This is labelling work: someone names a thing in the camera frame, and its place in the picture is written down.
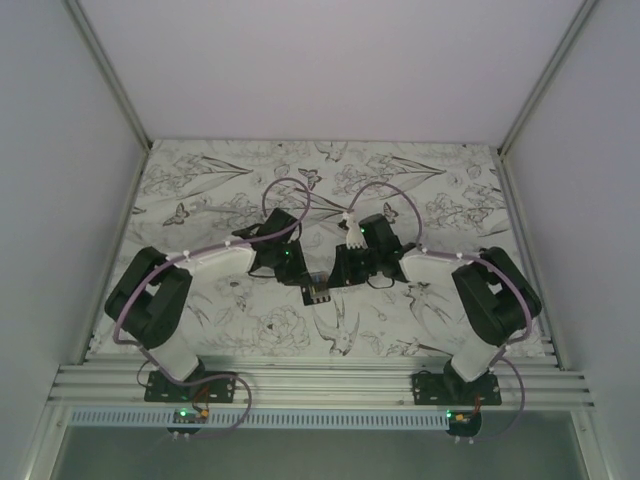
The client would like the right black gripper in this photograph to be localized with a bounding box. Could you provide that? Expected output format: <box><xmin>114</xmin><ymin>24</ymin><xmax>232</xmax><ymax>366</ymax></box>
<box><xmin>326</xmin><ymin>243</ymin><xmax>380</xmax><ymax>289</ymax></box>

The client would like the clear plastic fuse box cover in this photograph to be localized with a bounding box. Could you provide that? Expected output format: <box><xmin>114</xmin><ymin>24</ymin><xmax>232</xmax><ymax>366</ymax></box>
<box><xmin>310</xmin><ymin>271</ymin><xmax>329</xmax><ymax>287</ymax></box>

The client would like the black fuse box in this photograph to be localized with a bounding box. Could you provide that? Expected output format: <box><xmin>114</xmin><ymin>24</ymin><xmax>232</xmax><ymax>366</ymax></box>
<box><xmin>300</xmin><ymin>281</ymin><xmax>331</xmax><ymax>306</ymax></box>

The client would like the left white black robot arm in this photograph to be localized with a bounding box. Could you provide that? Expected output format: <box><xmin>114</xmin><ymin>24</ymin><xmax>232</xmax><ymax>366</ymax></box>
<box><xmin>104</xmin><ymin>208</ymin><xmax>302</xmax><ymax>402</ymax></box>

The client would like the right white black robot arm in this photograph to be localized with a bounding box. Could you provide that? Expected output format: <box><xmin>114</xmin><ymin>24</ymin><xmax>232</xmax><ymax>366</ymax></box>
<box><xmin>327</xmin><ymin>212</ymin><xmax>541</xmax><ymax>405</ymax></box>

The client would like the floral patterned mat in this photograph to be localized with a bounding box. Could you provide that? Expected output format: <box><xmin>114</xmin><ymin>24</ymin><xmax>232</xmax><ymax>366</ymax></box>
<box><xmin>115</xmin><ymin>140</ymin><xmax>518</xmax><ymax>357</ymax></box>

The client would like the left controller board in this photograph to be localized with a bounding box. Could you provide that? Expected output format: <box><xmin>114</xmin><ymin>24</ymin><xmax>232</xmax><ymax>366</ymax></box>
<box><xmin>167</xmin><ymin>408</ymin><xmax>208</xmax><ymax>441</ymax></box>

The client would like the controller board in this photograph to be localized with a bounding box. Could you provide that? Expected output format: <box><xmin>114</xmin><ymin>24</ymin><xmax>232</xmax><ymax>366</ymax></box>
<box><xmin>446</xmin><ymin>411</ymin><xmax>483</xmax><ymax>444</ymax></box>
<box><xmin>167</xmin><ymin>408</ymin><xmax>208</xmax><ymax>441</ymax></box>

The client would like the right controller board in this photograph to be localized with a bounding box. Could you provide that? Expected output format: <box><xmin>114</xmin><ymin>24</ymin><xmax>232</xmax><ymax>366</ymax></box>
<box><xmin>446</xmin><ymin>411</ymin><xmax>483</xmax><ymax>444</ymax></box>

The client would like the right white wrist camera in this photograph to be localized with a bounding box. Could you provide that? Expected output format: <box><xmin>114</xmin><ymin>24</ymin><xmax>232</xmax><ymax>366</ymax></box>
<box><xmin>342</xmin><ymin>212</ymin><xmax>367</xmax><ymax>250</ymax></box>

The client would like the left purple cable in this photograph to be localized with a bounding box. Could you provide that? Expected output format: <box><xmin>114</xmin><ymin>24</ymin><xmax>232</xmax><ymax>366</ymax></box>
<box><xmin>112</xmin><ymin>177</ymin><xmax>311</xmax><ymax>441</ymax></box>

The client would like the purple cable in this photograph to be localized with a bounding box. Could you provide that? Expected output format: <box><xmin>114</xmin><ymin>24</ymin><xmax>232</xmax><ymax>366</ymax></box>
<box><xmin>347</xmin><ymin>182</ymin><xmax>534</xmax><ymax>444</ymax></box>
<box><xmin>112</xmin><ymin>177</ymin><xmax>311</xmax><ymax>441</ymax></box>

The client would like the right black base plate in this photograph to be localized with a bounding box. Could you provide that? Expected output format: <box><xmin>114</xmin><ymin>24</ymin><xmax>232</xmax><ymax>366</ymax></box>
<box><xmin>411</xmin><ymin>370</ymin><xmax>502</xmax><ymax>407</ymax></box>

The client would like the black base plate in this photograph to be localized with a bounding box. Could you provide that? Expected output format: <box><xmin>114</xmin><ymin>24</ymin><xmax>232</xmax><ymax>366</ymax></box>
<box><xmin>411</xmin><ymin>370</ymin><xmax>502</xmax><ymax>407</ymax></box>
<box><xmin>144</xmin><ymin>371</ymin><xmax>236</xmax><ymax>404</ymax></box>

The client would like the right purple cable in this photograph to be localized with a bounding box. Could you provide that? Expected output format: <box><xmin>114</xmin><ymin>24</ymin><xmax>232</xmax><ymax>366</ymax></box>
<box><xmin>347</xmin><ymin>182</ymin><xmax>534</xmax><ymax>444</ymax></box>

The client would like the white slotted cable duct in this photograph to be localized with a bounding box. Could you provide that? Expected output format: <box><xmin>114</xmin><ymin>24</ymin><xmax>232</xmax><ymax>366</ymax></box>
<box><xmin>69</xmin><ymin>407</ymin><xmax>449</xmax><ymax>431</ymax></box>

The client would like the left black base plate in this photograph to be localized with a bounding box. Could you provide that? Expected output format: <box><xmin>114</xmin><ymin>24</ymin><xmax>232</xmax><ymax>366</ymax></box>
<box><xmin>144</xmin><ymin>371</ymin><xmax>236</xmax><ymax>404</ymax></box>

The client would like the aluminium rail base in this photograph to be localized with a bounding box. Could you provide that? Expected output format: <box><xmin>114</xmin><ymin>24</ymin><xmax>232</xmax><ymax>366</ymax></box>
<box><xmin>47</xmin><ymin>353</ymin><xmax>595</xmax><ymax>411</ymax></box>

